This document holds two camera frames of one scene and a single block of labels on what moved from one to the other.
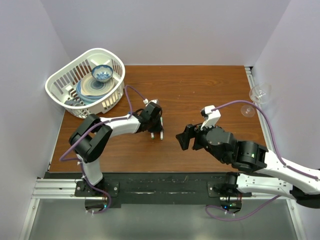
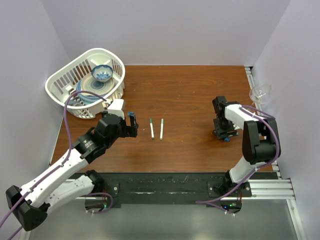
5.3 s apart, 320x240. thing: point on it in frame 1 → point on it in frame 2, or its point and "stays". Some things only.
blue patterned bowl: (102, 73) stays
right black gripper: (192, 131) → (222, 133)
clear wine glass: (258, 94) stays
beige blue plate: (89, 86) stays
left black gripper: (158, 128) → (129, 130)
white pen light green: (161, 132) stays
